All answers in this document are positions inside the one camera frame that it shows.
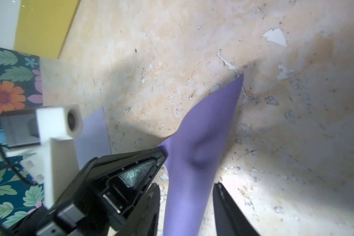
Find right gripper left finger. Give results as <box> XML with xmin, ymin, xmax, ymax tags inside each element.
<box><xmin>116</xmin><ymin>183</ymin><xmax>160</xmax><ymax>236</ymax></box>

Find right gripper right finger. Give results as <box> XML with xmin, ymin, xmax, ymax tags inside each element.
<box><xmin>212</xmin><ymin>183</ymin><xmax>259</xmax><ymax>236</ymax></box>

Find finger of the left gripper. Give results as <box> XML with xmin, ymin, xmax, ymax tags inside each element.
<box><xmin>51</xmin><ymin>148</ymin><xmax>167</xmax><ymax>233</ymax></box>

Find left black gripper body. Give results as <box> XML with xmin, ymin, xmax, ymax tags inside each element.
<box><xmin>11</xmin><ymin>204</ymin><xmax>109</xmax><ymax>236</ymax></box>

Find purple square paper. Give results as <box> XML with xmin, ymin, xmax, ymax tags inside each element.
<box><xmin>160</xmin><ymin>74</ymin><xmax>244</xmax><ymax>236</ymax></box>

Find left pale purple paper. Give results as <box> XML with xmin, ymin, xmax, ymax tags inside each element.
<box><xmin>75</xmin><ymin>108</ymin><xmax>112</xmax><ymax>169</ymax></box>

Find grey white yellow block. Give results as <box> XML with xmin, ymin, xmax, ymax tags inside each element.
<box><xmin>0</xmin><ymin>0</ymin><xmax>80</xmax><ymax>59</ymax></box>

